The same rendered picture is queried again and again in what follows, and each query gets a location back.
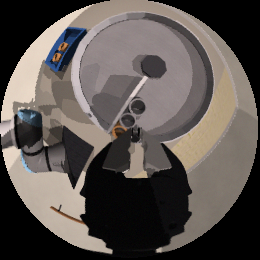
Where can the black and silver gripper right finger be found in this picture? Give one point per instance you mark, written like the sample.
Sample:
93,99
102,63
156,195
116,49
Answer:
159,158

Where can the dark grey cylinder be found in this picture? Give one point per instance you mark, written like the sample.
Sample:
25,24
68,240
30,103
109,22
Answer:
127,124
135,138
138,112

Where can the bronze cylindrical sleeve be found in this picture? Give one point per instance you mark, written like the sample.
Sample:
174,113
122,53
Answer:
57,57
63,47
116,132

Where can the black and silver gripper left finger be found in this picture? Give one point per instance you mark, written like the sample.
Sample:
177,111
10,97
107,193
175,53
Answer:
113,158

